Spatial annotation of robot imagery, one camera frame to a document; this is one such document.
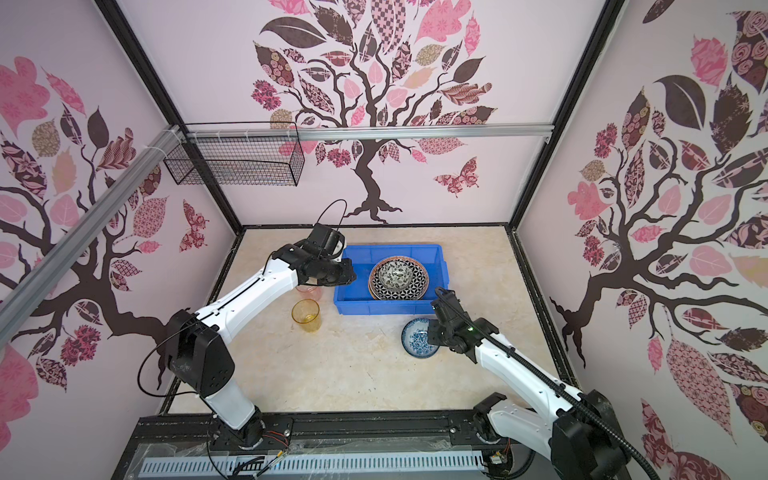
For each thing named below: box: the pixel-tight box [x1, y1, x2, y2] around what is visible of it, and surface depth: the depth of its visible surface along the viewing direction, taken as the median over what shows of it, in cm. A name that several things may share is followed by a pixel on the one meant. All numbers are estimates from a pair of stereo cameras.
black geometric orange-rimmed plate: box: [368, 256, 430, 301], surface depth 100 cm
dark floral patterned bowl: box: [378, 261, 414, 290], surface depth 100 cm
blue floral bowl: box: [401, 317, 440, 359], surface depth 87 cm
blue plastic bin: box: [333, 244, 449, 315], surface depth 100 cm
